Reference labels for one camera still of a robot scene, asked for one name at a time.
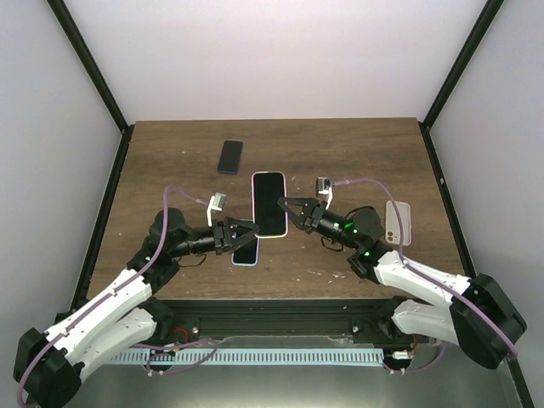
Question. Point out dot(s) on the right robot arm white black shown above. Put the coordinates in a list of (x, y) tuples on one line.
[(475, 313)]

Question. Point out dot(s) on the light blue phone case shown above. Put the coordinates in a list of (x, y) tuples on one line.
[(245, 264)]

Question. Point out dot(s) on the black aluminium frame rail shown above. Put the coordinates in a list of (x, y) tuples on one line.
[(297, 285)]

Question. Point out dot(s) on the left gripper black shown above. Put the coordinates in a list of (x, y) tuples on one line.
[(224, 238)]

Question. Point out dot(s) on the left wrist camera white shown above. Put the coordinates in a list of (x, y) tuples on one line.
[(215, 204)]

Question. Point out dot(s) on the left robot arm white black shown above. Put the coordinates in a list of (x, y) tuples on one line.
[(50, 366)]

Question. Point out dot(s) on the slotted cable duct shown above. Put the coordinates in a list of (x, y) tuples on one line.
[(256, 357)]

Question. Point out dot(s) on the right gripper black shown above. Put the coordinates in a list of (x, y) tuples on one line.
[(310, 206)]

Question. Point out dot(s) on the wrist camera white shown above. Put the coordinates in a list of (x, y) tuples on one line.
[(215, 204), (323, 189)]

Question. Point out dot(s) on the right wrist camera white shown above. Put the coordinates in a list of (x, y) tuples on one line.
[(323, 189)]

